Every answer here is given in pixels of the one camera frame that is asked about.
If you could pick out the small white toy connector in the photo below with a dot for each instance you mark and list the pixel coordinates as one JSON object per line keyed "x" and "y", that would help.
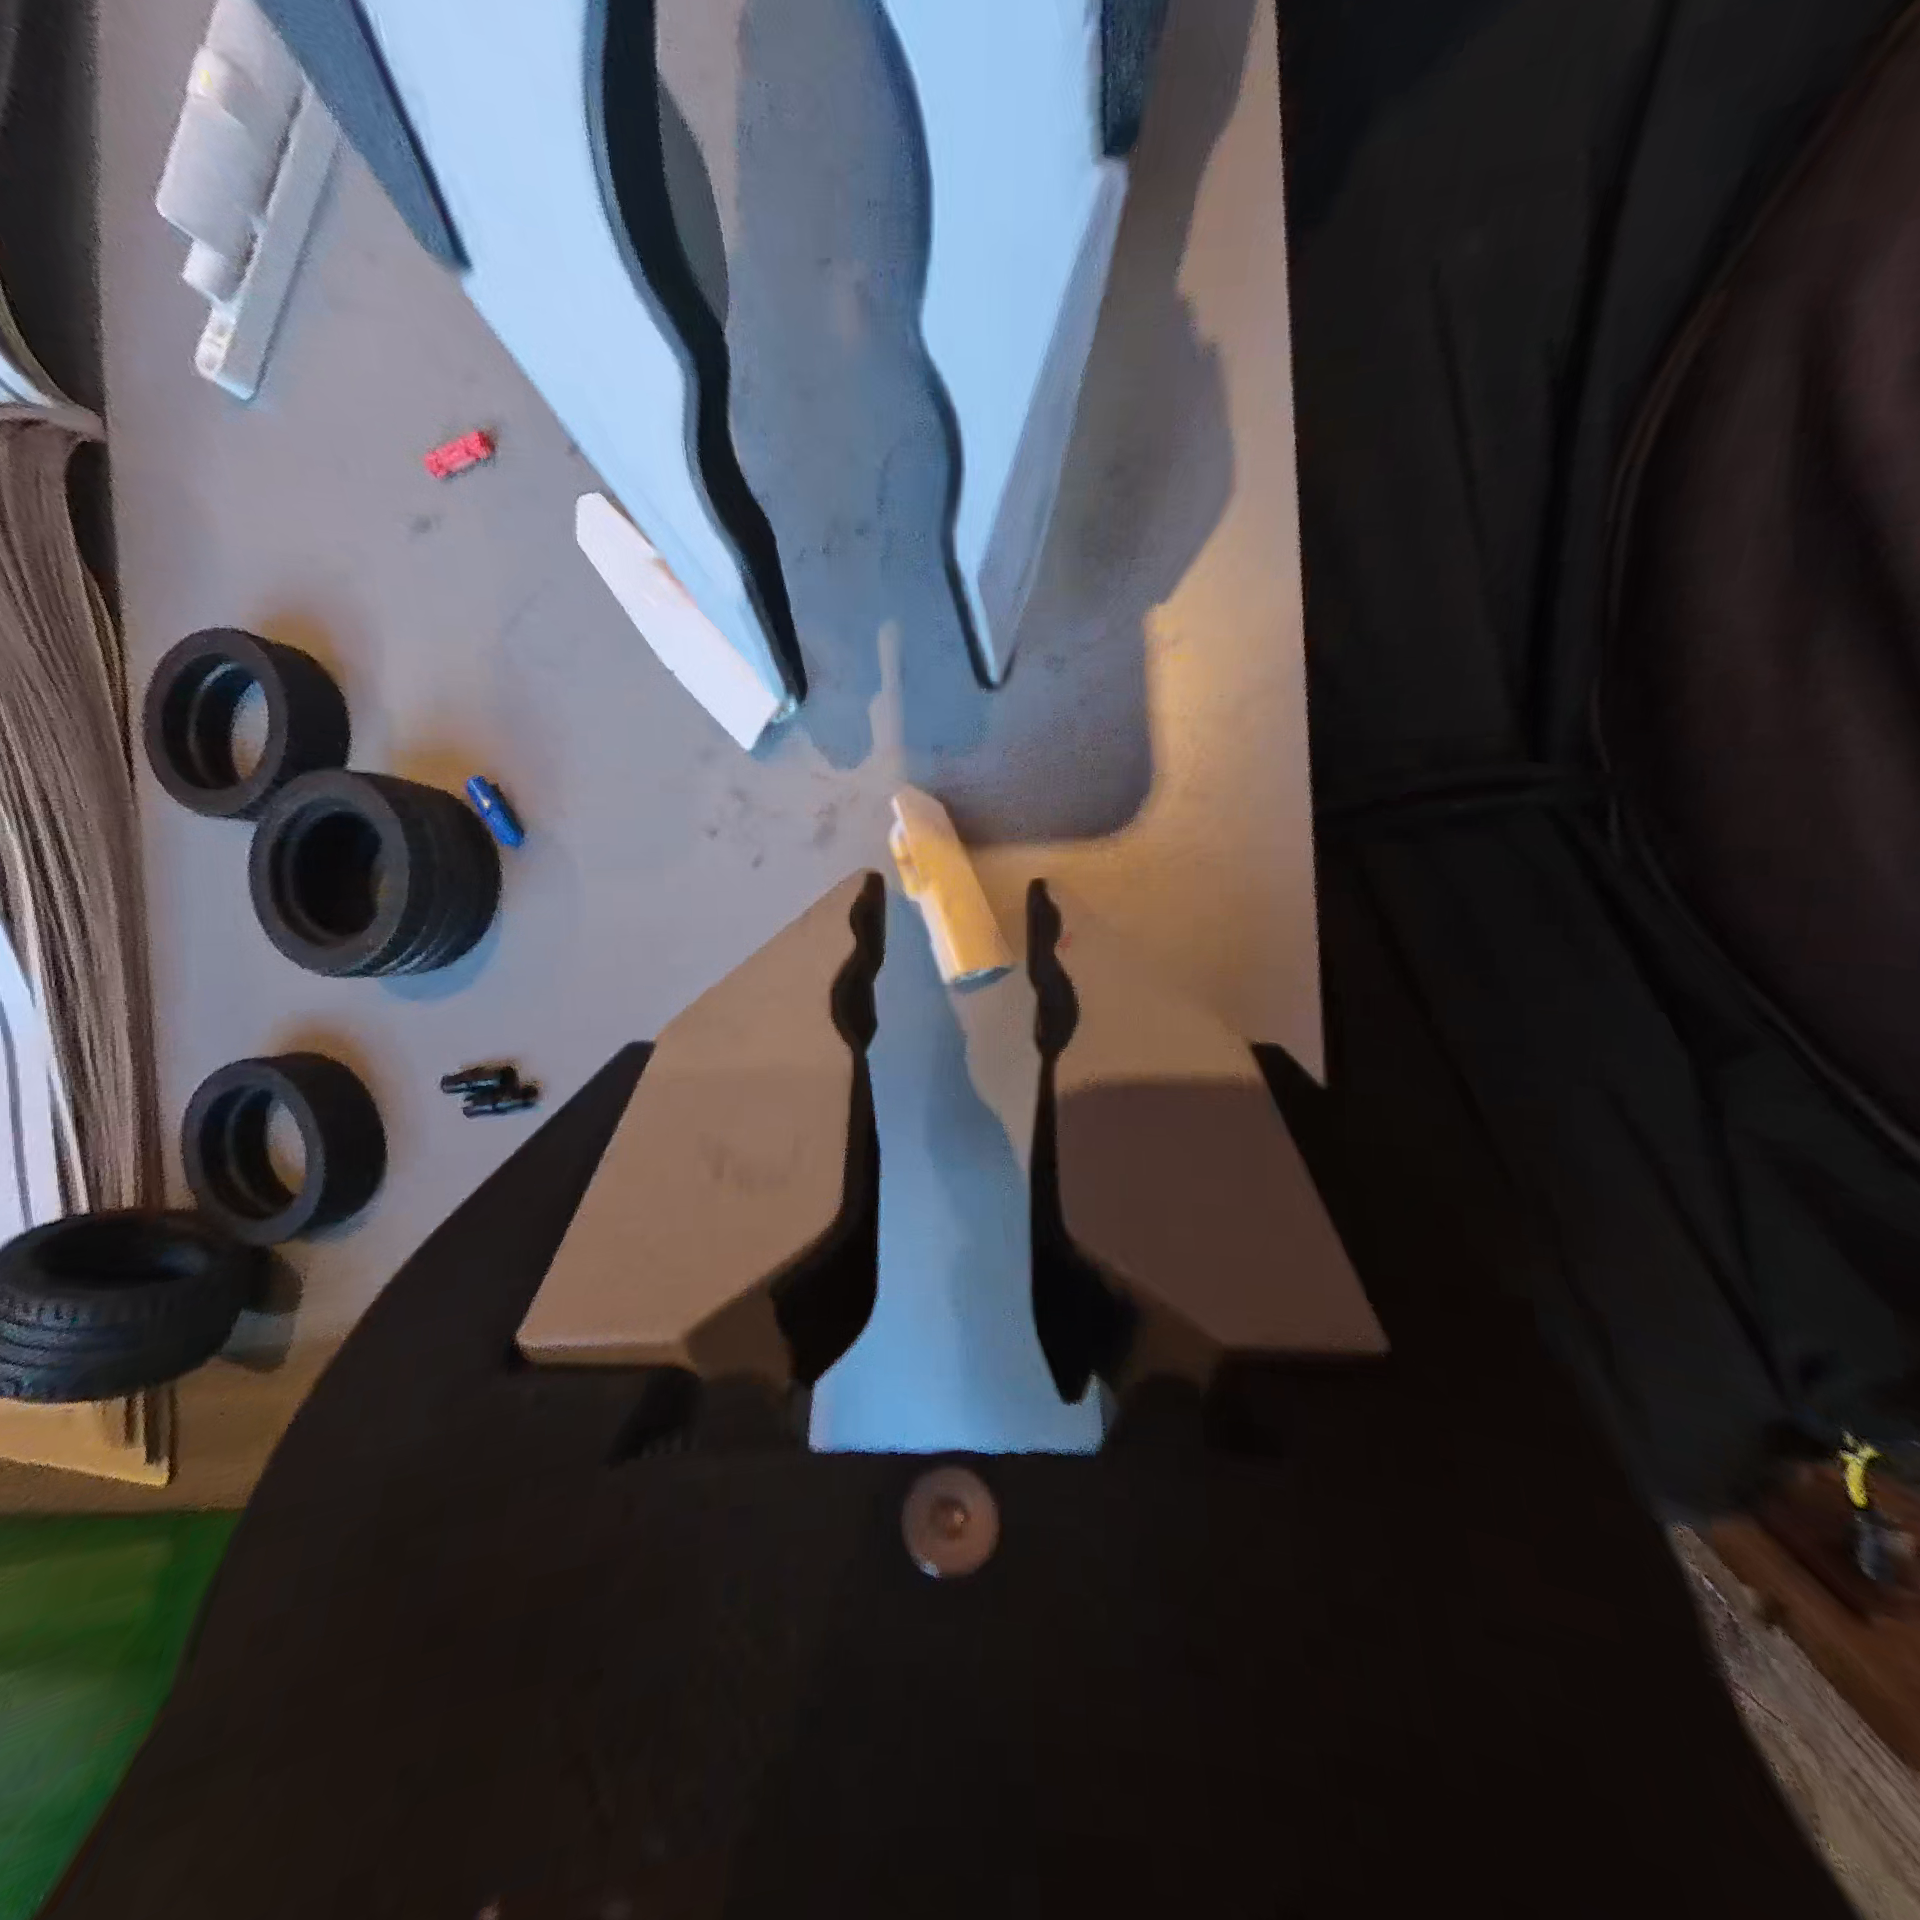
{"x": 729, "y": 690}

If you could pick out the grey desk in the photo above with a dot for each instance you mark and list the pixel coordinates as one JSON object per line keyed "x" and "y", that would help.
{"x": 602, "y": 899}

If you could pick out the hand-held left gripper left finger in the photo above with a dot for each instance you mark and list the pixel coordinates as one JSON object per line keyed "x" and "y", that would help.
{"x": 707, "y": 1199}

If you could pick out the black rubber toy tire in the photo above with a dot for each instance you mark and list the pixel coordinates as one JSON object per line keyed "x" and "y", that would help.
{"x": 106, "y": 1319}
{"x": 307, "y": 705}
{"x": 450, "y": 899}
{"x": 354, "y": 1138}

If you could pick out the green plastic bin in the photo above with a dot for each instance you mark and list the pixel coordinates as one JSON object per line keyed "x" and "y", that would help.
{"x": 76, "y": 1680}

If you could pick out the red toy pin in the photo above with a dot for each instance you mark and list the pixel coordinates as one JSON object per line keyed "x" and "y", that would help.
{"x": 458, "y": 454}

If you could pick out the open instruction book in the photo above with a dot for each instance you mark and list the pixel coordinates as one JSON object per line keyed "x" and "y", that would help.
{"x": 61, "y": 750}

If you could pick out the blue toy pin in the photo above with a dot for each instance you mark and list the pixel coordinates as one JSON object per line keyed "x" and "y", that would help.
{"x": 496, "y": 813}

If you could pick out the wooden beam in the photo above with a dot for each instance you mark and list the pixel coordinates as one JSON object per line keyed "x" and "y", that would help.
{"x": 1800, "y": 1726}

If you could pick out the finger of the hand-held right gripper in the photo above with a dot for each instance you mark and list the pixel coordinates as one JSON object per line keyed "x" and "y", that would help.
{"x": 556, "y": 226}
{"x": 1022, "y": 226}

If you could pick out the white stepped brick assembly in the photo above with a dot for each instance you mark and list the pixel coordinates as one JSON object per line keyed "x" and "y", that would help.
{"x": 249, "y": 270}

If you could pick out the black toy pin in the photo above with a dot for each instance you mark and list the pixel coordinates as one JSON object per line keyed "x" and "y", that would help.
{"x": 481, "y": 1077}
{"x": 504, "y": 1102}

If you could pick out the person's torso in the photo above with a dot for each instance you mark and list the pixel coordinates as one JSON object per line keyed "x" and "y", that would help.
{"x": 1800, "y": 600}

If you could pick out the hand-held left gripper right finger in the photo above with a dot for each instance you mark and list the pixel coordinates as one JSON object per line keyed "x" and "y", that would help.
{"x": 1187, "y": 1199}

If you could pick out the person's legs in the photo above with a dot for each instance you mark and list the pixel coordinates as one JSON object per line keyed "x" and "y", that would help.
{"x": 1441, "y": 450}

